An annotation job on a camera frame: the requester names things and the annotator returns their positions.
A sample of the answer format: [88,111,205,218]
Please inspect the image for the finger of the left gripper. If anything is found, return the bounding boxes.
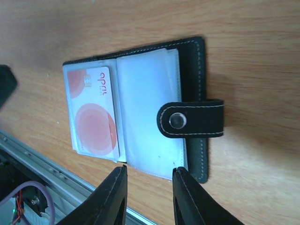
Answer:
[0,64,18,108]

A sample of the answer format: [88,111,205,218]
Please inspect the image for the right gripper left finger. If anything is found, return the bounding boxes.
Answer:
[57,165,128,225]

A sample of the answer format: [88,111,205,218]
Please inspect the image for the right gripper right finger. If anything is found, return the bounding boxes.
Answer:
[172,167,243,225]

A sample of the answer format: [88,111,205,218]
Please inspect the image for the white card orange circles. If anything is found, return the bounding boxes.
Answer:
[67,66,120,160]

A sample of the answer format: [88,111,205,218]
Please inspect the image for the black leather card holder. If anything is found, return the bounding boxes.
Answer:
[62,36,225,183]

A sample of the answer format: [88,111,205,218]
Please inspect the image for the aluminium front rail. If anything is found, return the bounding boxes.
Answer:
[0,132,151,225]

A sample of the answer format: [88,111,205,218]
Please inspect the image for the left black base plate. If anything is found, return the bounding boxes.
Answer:
[0,161,50,225]

